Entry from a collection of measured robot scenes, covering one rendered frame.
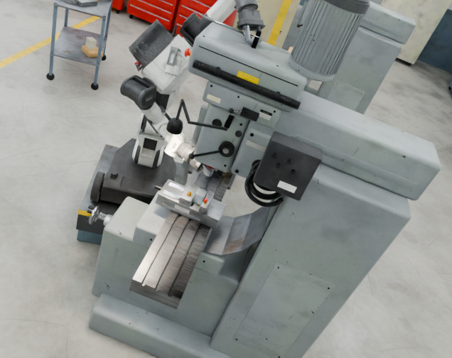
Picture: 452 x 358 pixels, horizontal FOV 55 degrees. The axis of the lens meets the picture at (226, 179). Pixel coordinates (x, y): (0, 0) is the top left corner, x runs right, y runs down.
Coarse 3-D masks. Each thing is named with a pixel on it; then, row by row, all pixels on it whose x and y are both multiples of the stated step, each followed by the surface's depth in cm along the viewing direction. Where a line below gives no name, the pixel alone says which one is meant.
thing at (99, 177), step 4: (100, 172) 289; (96, 176) 284; (100, 176) 285; (104, 176) 297; (96, 180) 282; (100, 180) 283; (96, 184) 282; (100, 184) 283; (92, 188) 281; (96, 188) 282; (92, 192) 282; (96, 192) 282; (100, 192) 297; (92, 196) 284; (96, 196) 284; (92, 200) 289; (96, 200) 287
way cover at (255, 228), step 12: (228, 216) 252; (240, 216) 249; (252, 216) 242; (264, 216) 230; (216, 228) 242; (228, 228) 243; (240, 228) 238; (252, 228) 230; (216, 240) 234; (228, 240) 234; (240, 240) 228; (252, 240) 219; (216, 252) 226; (228, 252) 224
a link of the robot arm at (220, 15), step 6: (222, 0) 208; (228, 0) 207; (234, 0) 207; (216, 6) 210; (222, 6) 209; (228, 6) 208; (234, 6) 209; (210, 12) 212; (216, 12) 210; (222, 12) 210; (228, 12) 210; (216, 18) 212; (222, 18) 212
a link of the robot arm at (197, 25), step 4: (196, 16) 215; (192, 20) 214; (196, 20) 215; (200, 20) 215; (204, 20) 214; (208, 20) 213; (188, 24) 215; (192, 24) 214; (196, 24) 215; (200, 24) 215; (204, 24) 214; (208, 24) 213; (188, 28) 216; (192, 28) 215; (196, 28) 215; (200, 28) 215; (204, 28) 215; (188, 32) 219; (192, 32) 217; (196, 32) 216; (200, 32) 216; (196, 36) 218
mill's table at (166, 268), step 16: (192, 176) 260; (224, 176) 270; (224, 192) 257; (176, 224) 225; (192, 224) 228; (160, 240) 213; (176, 240) 216; (192, 240) 220; (160, 256) 205; (176, 256) 208; (192, 256) 211; (144, 272) 196; (160, 272) 198; (176, 272) 201; (144, 288) 192; (160, 288) 191; (176, 288) 194; (176, 304) 193
